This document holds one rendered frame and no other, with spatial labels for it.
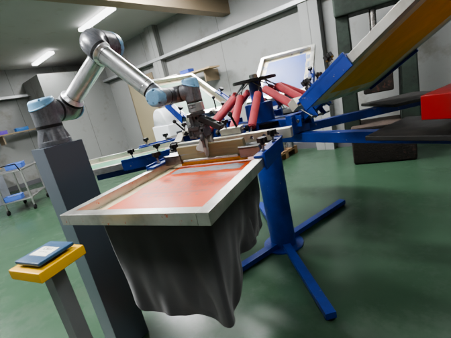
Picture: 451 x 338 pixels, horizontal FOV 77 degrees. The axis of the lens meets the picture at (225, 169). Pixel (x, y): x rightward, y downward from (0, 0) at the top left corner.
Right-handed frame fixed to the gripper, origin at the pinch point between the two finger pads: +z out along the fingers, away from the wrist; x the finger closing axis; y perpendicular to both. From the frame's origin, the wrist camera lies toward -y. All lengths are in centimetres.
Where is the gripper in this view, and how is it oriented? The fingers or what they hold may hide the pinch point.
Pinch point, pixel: (211, 153)
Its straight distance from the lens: 135.7
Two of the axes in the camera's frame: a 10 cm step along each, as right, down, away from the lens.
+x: -4.0, 3.2, -8.6
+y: -8.9, 0.9, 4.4
